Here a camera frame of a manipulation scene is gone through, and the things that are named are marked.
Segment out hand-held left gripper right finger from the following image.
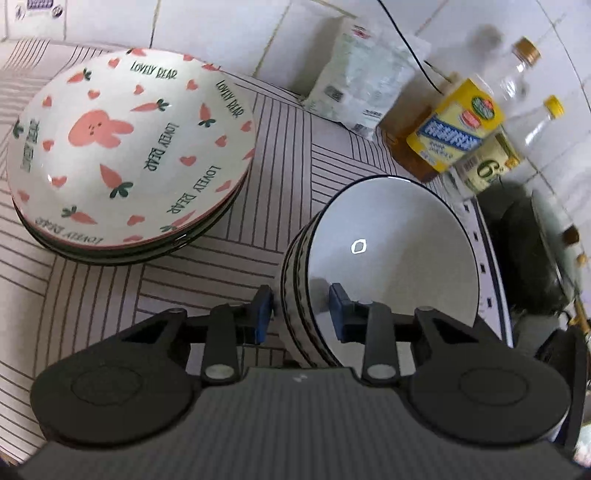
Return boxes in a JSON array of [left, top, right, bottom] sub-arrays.
[[328, 283, 482, 385]]

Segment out striped counter mat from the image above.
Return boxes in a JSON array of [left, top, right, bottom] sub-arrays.
[[0, 39, 514, 477]]

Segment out dark wok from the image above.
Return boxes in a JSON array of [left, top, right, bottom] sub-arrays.
[[478, 182, 571, 319]]

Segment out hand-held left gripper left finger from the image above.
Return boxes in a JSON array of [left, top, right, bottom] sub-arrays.
[[117, 285, 274, 387]]

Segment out black cable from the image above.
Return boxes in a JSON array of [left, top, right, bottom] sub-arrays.
[[376, 0, 446, 94]]

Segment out clear bottle with gold cap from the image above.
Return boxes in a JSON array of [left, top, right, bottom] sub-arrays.
[[496, 37, 542, 104]]

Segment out blue wall sticker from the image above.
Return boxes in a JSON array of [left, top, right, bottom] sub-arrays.
[[25, 0, 64, 17]]

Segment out carrot print bowl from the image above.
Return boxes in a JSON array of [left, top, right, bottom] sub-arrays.
[[6, 46, 256, 247]]

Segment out white salt bag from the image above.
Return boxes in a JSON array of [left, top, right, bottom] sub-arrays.
[[302, 17, 432, 139]]

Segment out green label bottle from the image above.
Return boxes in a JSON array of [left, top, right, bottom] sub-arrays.
[[445, 95, 566, 200]]

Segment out yellow label oil bottle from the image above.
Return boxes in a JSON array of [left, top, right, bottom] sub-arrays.
[[387, 73, 506, 183]]

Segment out white bowl with black rim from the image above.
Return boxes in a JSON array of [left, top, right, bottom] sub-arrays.
[[295, 176, 481, 367]]

